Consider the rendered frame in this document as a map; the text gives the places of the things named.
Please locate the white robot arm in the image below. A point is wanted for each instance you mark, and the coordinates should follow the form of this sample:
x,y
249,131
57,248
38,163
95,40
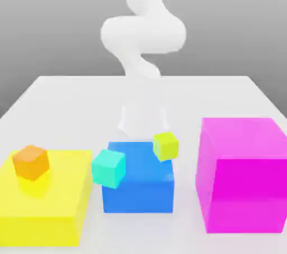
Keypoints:
x,y
143,34

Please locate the small lime cube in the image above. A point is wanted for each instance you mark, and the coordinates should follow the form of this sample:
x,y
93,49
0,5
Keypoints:
x,y
167,146

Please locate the small cyan cube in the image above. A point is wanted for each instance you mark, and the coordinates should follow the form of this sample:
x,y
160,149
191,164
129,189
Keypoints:
x,y
108,168

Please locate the small orange cube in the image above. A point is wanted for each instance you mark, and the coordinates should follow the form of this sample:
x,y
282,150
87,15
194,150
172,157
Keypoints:
x,y
31,164

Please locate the large blue box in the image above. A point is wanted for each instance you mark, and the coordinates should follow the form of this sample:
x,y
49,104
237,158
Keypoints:
x,y
143,186

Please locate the large magenta box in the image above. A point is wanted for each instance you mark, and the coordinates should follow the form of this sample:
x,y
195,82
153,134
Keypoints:
x,y
246,180

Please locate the large yellow box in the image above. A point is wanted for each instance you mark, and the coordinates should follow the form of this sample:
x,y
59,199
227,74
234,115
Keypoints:
x,y
56,202

